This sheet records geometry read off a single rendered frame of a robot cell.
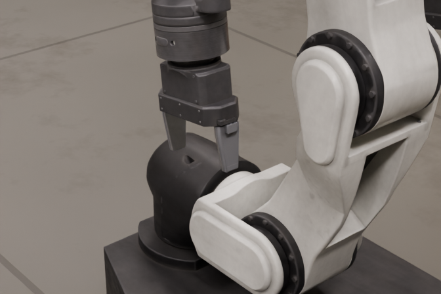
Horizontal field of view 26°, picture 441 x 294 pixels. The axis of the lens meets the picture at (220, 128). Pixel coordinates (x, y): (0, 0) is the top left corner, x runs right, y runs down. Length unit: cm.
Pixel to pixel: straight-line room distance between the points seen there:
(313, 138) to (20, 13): 219
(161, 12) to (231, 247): 47
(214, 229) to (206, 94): 40
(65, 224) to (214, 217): 66
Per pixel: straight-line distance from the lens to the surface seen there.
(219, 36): 112
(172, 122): 122
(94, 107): 259
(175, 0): 110
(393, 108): 121
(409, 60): 122
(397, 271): 165
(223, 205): 150
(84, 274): 193
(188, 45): 110
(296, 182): 136
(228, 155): 114
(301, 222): 138
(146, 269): 163
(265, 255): 141
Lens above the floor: 111
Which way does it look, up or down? 27 degrees down
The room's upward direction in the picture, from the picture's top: straight up
